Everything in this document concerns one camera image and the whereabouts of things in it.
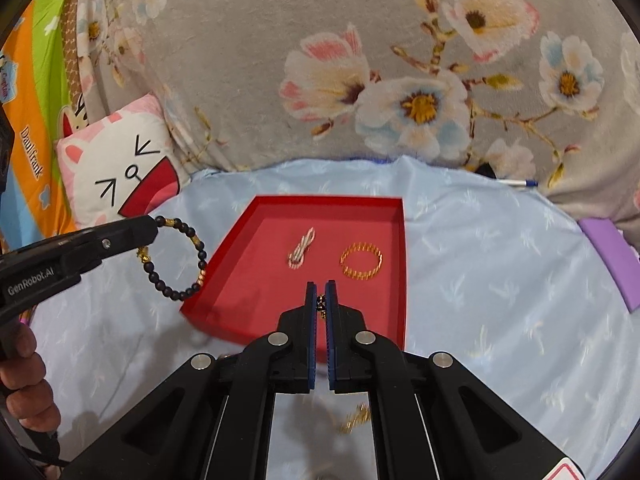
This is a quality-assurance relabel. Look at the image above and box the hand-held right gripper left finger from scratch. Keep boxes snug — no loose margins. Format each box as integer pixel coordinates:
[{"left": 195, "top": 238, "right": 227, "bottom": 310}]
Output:
[{"left": 60, "top": 281, "right": 321, "bottom": 480}]

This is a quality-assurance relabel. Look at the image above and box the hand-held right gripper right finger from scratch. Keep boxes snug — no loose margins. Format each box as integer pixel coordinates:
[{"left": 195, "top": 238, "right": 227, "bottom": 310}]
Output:
[{"left": 324, "top": 280, "right": 587, "bottom": 480}]

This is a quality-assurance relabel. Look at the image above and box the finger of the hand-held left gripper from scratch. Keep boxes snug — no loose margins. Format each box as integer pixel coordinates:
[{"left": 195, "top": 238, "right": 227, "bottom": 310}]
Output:
[
  {"left": 47, "top": 215, "right": 162, "bottom": 256},
  {"left": 62, "top": 245, "right": 151, "bottom": 283}
]

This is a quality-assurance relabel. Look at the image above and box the black bead bracelet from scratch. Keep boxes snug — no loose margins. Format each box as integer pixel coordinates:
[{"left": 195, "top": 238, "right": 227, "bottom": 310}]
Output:
[{"left": 136, "top": 215, "right": 209, "bottom": 303}]

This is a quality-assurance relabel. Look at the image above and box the thin gold chain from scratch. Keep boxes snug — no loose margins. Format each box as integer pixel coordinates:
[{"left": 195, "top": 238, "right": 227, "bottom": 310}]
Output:
[{"left": 317, "top": 294, "right": 374, "bottom": 436}]

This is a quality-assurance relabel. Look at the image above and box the red tray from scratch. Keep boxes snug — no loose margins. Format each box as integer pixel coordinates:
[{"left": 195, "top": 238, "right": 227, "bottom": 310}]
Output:
[{"left": 179, "top": 195, "right": 407, "bottom": 354}]

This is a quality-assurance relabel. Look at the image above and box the person's left hand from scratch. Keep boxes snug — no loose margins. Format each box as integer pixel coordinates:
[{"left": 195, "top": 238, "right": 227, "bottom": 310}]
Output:
[{"left": 0, "top": 324, "right": 62, "bottom": 432}]

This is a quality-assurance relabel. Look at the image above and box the white cat cushion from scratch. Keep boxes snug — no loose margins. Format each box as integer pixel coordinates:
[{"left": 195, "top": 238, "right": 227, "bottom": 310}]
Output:
[{"left": 55, "top": 92, "right": 194, "bottom": 231}]

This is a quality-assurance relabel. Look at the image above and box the light blue cloth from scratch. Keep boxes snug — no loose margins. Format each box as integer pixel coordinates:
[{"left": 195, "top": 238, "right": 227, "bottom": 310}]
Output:
[{"left": 20, "top": 154, "right": 640, "bottom": 480}]

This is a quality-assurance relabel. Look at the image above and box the grey floral blanket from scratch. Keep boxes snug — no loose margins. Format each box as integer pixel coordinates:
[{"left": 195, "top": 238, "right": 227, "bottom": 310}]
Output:
[{"left": 75, "top": 0, "right": 640, "bottom": 241}]

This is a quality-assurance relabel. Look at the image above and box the purple foam block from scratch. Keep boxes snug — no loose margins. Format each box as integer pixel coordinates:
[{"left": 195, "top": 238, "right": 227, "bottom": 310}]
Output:
[{"left": 577, "top": 217, "right": 640, "bottom": 312}]

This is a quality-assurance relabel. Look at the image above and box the gold link bracelet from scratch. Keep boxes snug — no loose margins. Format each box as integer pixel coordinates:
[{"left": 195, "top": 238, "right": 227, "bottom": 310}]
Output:
[{"left": 340, "top": 241, "right": 385, "bottom": 280}]

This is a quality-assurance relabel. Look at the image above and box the silver chain bracelet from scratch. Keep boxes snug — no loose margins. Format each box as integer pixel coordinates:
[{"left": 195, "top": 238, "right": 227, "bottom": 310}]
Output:
[{"left": 286, "top": 227, "right": 318, "bottom": 269}]

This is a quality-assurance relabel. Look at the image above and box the black strap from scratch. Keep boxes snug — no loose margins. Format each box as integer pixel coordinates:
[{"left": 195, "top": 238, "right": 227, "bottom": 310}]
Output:
[{"left": 12, "top": 422, "right": 68, "bottom": 468}]

